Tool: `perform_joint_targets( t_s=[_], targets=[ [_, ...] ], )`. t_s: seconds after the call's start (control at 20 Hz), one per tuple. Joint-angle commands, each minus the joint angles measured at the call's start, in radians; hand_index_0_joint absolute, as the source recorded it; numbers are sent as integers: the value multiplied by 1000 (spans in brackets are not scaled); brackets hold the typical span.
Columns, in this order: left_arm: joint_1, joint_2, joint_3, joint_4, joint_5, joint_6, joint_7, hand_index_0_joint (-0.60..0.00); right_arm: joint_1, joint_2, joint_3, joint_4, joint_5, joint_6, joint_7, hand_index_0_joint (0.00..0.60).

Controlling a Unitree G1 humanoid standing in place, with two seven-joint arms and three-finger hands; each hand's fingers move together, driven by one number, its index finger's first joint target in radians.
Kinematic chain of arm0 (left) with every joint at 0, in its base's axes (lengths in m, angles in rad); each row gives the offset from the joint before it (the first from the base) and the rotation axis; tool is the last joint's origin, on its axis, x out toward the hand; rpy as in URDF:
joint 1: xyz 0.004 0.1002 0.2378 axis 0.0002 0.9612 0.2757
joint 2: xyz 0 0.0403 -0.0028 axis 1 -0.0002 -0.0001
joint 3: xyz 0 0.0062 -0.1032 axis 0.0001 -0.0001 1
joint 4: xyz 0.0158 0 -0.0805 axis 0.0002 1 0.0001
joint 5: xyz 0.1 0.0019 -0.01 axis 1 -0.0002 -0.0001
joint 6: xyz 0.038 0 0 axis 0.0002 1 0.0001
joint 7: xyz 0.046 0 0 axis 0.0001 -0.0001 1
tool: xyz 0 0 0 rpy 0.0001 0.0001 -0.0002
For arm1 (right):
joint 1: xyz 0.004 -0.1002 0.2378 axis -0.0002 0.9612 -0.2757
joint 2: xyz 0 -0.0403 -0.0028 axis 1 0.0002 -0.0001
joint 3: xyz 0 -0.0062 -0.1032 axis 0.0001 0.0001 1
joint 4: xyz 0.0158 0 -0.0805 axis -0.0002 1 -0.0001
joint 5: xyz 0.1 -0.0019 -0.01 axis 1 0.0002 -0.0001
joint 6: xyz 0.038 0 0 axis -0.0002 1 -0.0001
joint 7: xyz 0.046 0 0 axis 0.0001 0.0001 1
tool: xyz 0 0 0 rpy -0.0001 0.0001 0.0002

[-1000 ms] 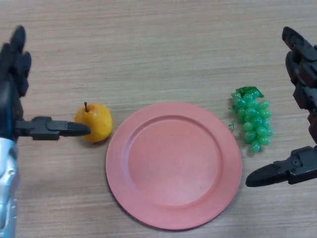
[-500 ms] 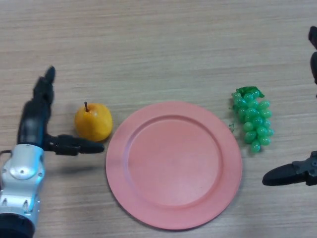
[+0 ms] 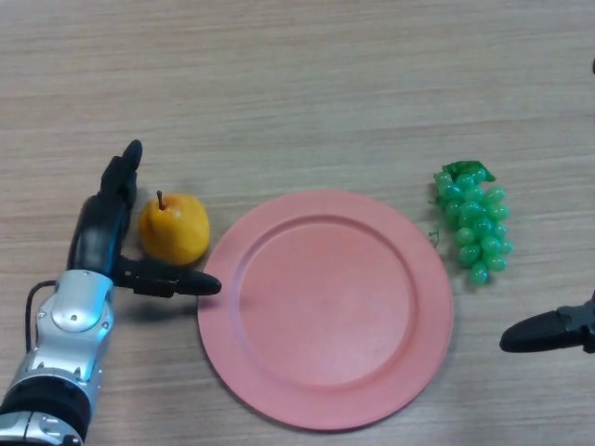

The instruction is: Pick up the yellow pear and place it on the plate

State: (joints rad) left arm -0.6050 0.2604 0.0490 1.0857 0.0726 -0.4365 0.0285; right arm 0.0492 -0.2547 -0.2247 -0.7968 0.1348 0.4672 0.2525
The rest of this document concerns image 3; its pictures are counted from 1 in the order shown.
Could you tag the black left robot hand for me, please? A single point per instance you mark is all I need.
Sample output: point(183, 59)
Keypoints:
point(97, 232)

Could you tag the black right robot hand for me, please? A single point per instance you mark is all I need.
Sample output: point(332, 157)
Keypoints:
point(544, 334)

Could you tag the yellow pear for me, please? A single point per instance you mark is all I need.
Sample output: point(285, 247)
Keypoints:
point(174, 232)

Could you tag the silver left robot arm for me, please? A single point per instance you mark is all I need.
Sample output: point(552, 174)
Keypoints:
point(65, 344)

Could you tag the pink round plate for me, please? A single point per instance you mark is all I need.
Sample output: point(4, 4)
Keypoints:
point(325, 316)

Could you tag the green grape bunch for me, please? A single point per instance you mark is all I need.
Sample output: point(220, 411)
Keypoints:
point(479, 223)

